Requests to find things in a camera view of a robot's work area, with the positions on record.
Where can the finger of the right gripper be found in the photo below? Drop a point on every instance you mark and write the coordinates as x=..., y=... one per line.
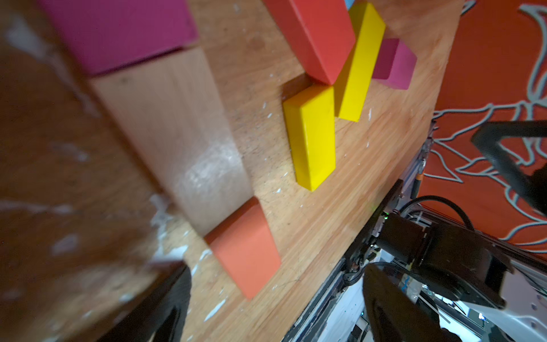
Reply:
x=532, y=189

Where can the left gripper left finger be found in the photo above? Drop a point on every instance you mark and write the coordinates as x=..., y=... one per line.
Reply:
x=161, y=315

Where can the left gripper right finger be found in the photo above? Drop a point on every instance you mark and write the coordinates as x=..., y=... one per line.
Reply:
x=392, y=315

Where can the orange block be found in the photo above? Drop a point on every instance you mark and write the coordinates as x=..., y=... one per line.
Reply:
x=245, y=247

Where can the yellow block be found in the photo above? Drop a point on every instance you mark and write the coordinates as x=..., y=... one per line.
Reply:
x=310, y=124
x=351, y=87

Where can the natural wood block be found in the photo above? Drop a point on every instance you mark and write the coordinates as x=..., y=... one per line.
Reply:
x=170, y=110

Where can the red block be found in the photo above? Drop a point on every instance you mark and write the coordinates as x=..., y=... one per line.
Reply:
x=319, y=33

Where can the magenta block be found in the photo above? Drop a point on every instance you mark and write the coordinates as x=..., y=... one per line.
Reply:
x=395, y=64
x=111, y=34

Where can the light blue block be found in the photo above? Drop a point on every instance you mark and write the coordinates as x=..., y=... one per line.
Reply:
x=349, y=3

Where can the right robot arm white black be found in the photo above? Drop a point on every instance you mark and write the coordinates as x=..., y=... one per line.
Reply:
x=459, y=263

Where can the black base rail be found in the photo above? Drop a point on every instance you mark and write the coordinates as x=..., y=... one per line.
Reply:
x=337, y=311

